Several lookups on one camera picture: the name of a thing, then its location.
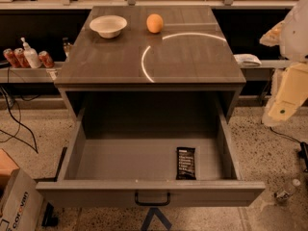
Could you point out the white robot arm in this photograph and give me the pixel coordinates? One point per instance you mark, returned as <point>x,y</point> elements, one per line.
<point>294,34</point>

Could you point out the open grey top drawer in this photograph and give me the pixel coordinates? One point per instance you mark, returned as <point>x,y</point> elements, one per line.
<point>125,142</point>

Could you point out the red soda can middle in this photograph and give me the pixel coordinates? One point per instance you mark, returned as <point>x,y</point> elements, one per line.
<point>19,53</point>

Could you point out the black rxbar chocolate bar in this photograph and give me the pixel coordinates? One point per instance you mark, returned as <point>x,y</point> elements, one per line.
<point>185,163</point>

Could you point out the red soda can right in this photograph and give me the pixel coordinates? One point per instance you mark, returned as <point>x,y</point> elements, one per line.
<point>46,59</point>

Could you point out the small clear glass bottle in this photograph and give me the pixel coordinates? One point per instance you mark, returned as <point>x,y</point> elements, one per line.
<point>66,46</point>

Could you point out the grey wooden cabinet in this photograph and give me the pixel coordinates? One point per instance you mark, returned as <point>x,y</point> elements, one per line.
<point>190,53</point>

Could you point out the red soda can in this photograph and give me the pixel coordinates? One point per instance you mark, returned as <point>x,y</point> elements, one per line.
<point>19,53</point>
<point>11,58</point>
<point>46,59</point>

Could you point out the white pump bottle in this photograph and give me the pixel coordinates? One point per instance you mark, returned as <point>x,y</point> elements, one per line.
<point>31,55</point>

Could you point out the red soda can left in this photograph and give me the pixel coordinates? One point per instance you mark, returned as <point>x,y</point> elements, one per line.
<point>11,58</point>

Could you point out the white paper bowl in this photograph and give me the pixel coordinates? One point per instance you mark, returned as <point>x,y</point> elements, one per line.
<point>108,26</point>

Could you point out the clear plastic water bottle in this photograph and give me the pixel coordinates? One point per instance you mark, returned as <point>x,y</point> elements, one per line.
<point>287,190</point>

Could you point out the orange fruit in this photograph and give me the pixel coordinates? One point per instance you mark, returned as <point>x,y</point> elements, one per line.
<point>154,23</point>

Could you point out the cardboard box with print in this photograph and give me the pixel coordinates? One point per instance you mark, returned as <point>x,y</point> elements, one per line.
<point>20,201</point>

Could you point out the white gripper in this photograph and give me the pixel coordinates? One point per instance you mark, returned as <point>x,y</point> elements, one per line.
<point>295,38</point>

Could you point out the black drawer handle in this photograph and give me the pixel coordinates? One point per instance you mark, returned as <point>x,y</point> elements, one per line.
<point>152,199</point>

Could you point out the folded white cloth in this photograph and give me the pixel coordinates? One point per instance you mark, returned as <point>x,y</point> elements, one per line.
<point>247,60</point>

